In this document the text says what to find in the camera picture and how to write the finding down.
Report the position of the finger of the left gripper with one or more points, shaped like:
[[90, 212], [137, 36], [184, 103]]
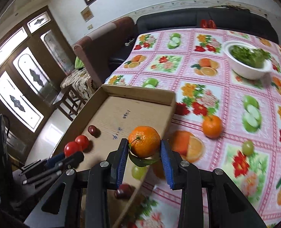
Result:
[[43, 165], [70, 162]]

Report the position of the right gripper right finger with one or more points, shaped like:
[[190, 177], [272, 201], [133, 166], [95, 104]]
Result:
[[227, 206]]

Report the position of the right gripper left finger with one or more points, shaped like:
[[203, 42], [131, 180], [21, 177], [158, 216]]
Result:
[[61, 204]]

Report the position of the large red tomato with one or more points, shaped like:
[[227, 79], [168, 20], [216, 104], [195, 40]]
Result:
[[71, 148]]

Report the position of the small red tomato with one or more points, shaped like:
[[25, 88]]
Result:
[[83, 141]]

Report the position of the red jujube date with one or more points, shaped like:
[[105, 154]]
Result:
[[94, 131]]

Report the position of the dark purple plum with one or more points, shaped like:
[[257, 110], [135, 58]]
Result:
[[124, 192]]

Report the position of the green tomato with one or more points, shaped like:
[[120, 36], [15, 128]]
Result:
[[248, 148]]

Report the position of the green grape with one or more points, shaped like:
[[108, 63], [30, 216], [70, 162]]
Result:
[[138, 172]]

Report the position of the mandarin with green leaf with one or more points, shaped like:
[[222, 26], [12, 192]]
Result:
[[144, 144]]

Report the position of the orange mandarin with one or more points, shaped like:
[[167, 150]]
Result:
[[212, 126]]

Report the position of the small wooden stool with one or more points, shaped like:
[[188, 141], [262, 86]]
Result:
[[69, 102]]

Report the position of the cardboard box tray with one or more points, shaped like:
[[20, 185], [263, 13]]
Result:
[[116, 111]]

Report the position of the floral covered seat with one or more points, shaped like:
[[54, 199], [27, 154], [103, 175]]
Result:
[[82, 82]]

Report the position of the fruit print tablecloth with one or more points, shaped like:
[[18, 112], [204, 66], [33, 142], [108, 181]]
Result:
[[191, 62]]

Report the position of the wooden glass door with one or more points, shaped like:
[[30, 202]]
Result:
[[35, 58]]

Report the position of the green cushion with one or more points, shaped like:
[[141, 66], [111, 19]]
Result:
[[78, 63]]

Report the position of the maroon armchair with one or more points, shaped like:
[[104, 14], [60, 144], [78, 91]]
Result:
[[106, 48]]

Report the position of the white bowl of greens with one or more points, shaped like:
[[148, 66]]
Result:
[[246, 60]]

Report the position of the red bag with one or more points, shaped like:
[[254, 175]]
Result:
[[208, 24]]

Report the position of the black leather sofa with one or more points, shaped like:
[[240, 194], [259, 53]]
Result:
[[223, 18]]

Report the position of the small wall plaque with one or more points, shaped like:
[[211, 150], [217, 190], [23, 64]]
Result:
[[87, 14]]

